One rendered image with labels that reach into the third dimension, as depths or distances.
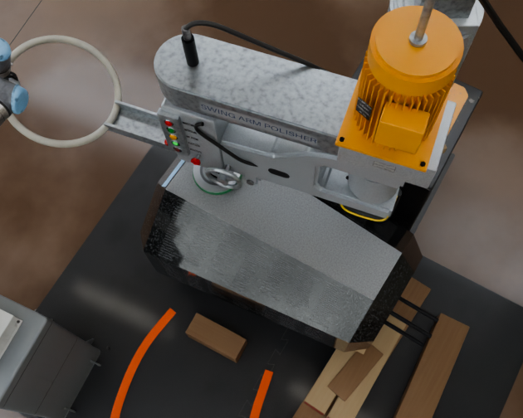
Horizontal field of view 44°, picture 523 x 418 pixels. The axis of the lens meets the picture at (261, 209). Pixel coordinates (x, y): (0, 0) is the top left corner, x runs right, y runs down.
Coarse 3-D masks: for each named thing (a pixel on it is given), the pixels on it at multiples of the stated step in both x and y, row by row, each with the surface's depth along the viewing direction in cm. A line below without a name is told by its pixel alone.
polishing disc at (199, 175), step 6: (198, 168) 284; (204, 168) 284; (198, 174) 283; (204, 174) 283; (240, 174) 282; (198, 180) 282; (204, 180) 282; (210, 180) 282; (204, 186) 281; (210, 186) 281; (216, 186) 281; (216, 192) 281
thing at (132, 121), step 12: (120, 108) 273; (132, 108) 269; (120, 120) 271; (132, 120) 271; (144, 120) 271; (156, 120) 271; (120, 132) 267; (132, 132) 264; (144, 132) 269; (156, 132) 269; (156, 144) 266
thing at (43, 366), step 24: (24, 312) 270; (24, 336) 266; (48, 336) 276; (72, 336) 301; (0, 360) 263; (24, 360) 263; (48, 360) 286; (72, 360) 313; (0, 384) 259; (24, 384) 272; (48, 384) 296; (72, 384) 326; (0, 408) 261; (24, 408) 282; (48, 408) 308
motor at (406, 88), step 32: (384, 32) 162; (448, 32) 161; (384, 64) 159; (416, 64) 158; (448, 64) 158; (352, 96) 199; (384, 96) 167; (416, 96) 167; (448, 96) 198; (352, 128) 195; (384, 128) 170; (416, 128) 167; (416, 160) 190
